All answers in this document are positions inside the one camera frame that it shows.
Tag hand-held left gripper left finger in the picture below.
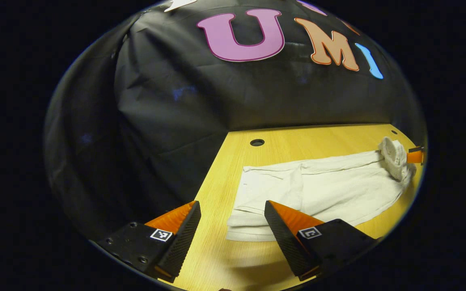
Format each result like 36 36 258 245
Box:
95 200 202 283

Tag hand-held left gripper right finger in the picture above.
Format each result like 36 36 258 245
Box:
264 200 379 283

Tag white jeans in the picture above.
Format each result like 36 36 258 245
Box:
226 136 418 243

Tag black backdrop cloth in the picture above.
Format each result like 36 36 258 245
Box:
43 0 428 241

